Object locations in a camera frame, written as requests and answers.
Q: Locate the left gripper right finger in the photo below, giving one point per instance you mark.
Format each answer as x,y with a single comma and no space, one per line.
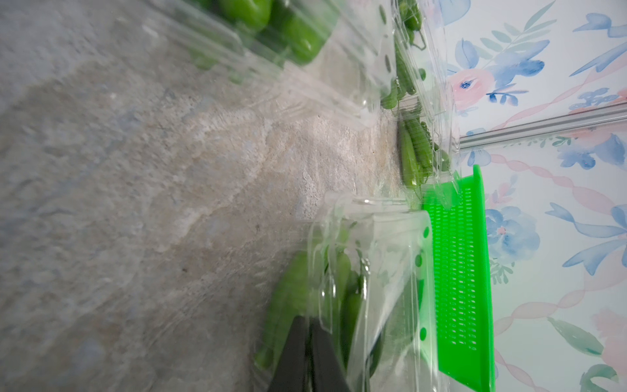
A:
325,369

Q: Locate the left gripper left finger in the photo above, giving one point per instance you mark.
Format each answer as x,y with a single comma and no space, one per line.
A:
290,373

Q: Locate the clear pepper container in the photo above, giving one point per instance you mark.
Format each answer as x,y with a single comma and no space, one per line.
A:
419,67
429,156
288,59
366,271

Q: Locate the bright green plastic basket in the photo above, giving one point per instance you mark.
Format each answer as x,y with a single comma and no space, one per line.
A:
462,283

